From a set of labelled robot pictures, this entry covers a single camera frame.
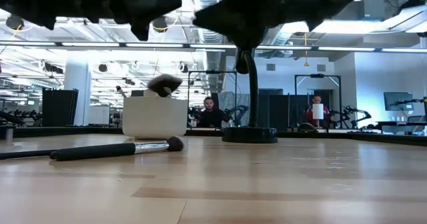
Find small white table lamp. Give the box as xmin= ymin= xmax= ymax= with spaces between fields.
xmin=312 ymin=103 xmax=325 ymax=129

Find black table edge rail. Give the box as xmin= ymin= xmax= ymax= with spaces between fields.
xmin=0 ymin=125 xmax=427 ymax=147

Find white building column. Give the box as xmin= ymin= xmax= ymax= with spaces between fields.
xmin=63 ymin=50 xmax=92 ymax=127

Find white round container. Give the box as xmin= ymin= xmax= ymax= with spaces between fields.
xmin=121 ymin=89 xmax=189 ymax=140

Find black room partition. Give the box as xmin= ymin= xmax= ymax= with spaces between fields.
xmin=258 ymin=89 xmax=334 ymax=131

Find fluffy brown bristle brush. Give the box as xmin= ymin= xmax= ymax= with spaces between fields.
xmin=146 ymin=73 xmax=183 ymax=99

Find silver ribbed ceiling duct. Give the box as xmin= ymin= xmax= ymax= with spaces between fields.
xmin=195 ymin=27 xmax=228 ymax=92

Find person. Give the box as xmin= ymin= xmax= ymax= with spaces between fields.
xmin=305 ymin=94 xmax=332 ymax=129
xmin=195 ymin=96 xmax=228 ymax=129

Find black panel stack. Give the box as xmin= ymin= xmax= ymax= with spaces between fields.
xmin=42 ymin=88 xmax=79 ymax=127

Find long thin black brush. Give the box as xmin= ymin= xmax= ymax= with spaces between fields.
xmin=0 ymin=149 xmax=57 ymax=161

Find yellow hanging cord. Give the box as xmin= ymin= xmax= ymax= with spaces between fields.
xmin=303 ymin=33 xmax=310 ymax=67

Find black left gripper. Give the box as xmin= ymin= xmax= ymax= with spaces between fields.
xmin=49 ymin=0 xmax=183 ymax=42

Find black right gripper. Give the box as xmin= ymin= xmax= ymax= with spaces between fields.
xmin=192 ymin=0 xmax=335 ymax=42

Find dark wall monitor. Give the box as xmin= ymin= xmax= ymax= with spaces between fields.
xmin=383 ymin=91 xmax=414 ymax=112

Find black gooseneck desk lamp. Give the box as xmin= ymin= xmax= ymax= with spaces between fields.
xmin=222 ymin=25 xmax=278 ymax=144

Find silver slanted ceiling duct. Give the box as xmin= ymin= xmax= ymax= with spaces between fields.
xmin=270 ymin=25 xmax=295 ymax=47

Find black ceiling device yellow cable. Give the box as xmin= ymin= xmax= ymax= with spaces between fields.
xmin=152 ymin=16 xmax=169 ymax=34

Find black brush round dark bristles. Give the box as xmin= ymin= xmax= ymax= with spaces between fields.
xmin=49 ymin=135 xmax=185 ymax=162

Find black dome object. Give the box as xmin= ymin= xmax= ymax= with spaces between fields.
xmin=297 ymin=122 xmax=318 ymax=133

